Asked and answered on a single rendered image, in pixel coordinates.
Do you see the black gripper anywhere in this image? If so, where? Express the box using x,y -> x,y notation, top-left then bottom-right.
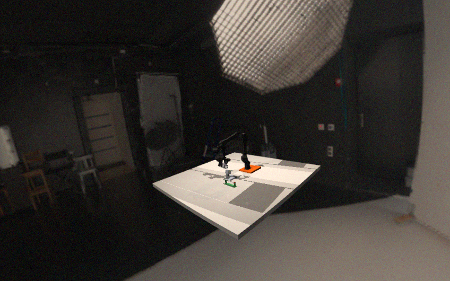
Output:
215,152 -> 231,167

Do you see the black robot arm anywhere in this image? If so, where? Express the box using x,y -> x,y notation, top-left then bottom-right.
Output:
212,133 -> 251,170

